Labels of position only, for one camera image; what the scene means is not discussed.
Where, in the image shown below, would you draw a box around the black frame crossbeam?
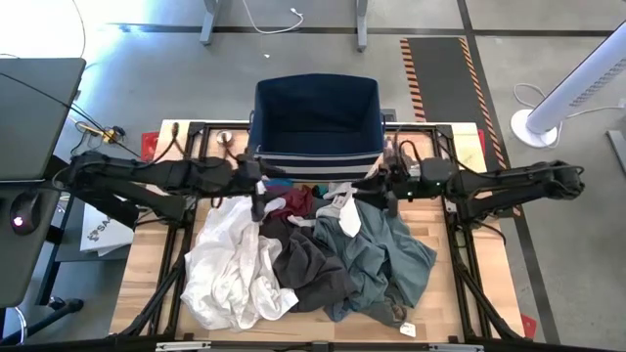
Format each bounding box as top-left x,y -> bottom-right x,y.
0,334 -> 626,352

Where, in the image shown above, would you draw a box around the white shirt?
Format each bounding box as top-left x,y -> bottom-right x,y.
180,194 -> 300,333

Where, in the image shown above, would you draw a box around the dark grey garment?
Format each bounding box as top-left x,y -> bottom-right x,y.
257,214 -> 361,314

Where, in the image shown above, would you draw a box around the black aluminium table frame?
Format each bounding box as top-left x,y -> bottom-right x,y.
110,120 -> 529,343

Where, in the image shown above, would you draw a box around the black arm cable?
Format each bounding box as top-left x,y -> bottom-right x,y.
146,121 -> 181,165
390,127 -> 425,167

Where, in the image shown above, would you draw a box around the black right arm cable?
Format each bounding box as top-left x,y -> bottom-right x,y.
390,127 -> 425,167

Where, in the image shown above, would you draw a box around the white fan cable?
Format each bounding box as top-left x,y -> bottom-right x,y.
512,81 -> 626,148

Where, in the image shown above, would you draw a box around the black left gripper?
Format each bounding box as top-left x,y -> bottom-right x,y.
233,154 -> 288,224

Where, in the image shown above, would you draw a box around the grey metal desk foot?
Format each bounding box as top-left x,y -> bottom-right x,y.
605,129 -> 626,176

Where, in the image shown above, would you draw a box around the black computer mouse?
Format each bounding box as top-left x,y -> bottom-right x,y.
9,189 -> 43,238

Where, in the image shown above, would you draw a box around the navy white striped fabric basket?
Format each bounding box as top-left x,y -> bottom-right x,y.
246,72 -> 386,182

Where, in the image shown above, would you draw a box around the thin grey cable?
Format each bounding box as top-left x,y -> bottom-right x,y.
71,0 -> 88,59

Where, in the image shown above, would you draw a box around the white cardboard box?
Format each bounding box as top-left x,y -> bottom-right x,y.
79,201 -> 136,258

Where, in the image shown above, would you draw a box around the white cable with plug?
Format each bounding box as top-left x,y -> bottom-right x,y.
241,0 -> 305,36

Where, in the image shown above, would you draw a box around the grey desk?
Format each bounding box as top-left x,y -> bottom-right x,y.
0,178 -> 67,310

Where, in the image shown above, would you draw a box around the thin black cable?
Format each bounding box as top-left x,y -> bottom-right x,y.
0,71 -> 143,158

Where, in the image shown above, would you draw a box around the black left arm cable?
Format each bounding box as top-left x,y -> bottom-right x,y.
146,121 -> 181,165

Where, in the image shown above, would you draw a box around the maroon garment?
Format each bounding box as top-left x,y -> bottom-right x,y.
266,184 -> 318,222

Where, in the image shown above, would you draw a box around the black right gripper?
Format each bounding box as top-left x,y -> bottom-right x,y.
352,158 -> 423,219

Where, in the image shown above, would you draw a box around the grey-green trousers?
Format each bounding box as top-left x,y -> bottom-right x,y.
312,198 -> 439,330

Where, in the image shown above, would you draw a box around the grey desk leg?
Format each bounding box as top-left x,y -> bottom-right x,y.
355,0 -> 370,54
199,0 -> 222,47

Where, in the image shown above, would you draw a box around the black mat with hazard stripes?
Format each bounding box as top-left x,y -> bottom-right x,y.
399,36 -> 523,219

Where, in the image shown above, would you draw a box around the black desk base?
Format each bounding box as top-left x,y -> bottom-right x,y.
0,190 -> 85,346

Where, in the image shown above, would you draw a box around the yellow cable with connector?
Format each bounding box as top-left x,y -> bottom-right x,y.
67,114 -> 127,147

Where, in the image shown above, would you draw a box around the white tower fan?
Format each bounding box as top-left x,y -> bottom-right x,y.
510,32 -> 626,150

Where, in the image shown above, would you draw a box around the silver metal bracket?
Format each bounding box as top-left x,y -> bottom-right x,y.
155,341 -> 212,352
428,343 -> 485,352

